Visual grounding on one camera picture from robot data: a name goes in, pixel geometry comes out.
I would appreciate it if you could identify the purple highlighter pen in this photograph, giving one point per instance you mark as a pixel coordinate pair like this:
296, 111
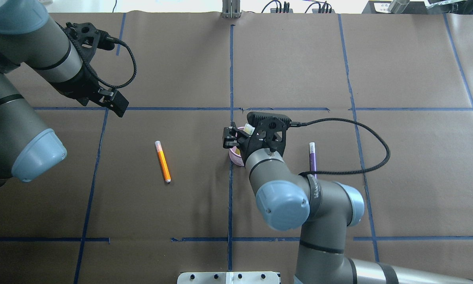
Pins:
312, 157

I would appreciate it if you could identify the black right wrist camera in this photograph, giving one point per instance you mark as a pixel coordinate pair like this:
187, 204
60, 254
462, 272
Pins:
270, 131

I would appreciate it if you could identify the aluminium frame post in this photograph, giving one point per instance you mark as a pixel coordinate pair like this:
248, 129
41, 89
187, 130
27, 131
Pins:
231, 9

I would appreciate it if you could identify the orange highlighter pen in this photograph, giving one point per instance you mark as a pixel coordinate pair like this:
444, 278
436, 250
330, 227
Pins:
163, 162

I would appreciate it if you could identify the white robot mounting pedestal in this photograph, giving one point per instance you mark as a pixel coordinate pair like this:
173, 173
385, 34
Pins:
230, 277

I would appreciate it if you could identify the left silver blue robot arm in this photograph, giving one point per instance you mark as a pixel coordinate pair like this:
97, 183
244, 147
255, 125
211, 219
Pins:
61, 56

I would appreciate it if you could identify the yellow highlighter pen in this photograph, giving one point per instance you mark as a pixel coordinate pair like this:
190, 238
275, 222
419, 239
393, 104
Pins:
249, 130

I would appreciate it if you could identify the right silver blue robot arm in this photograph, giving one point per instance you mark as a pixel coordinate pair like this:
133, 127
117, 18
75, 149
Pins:
323, 210

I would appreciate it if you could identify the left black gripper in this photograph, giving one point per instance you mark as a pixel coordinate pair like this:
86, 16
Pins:
77, 87

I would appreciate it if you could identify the pink mesh pen holder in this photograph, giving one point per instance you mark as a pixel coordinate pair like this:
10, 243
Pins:
235, 156

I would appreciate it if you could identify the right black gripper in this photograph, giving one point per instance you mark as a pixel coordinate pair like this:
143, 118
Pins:
229, 139

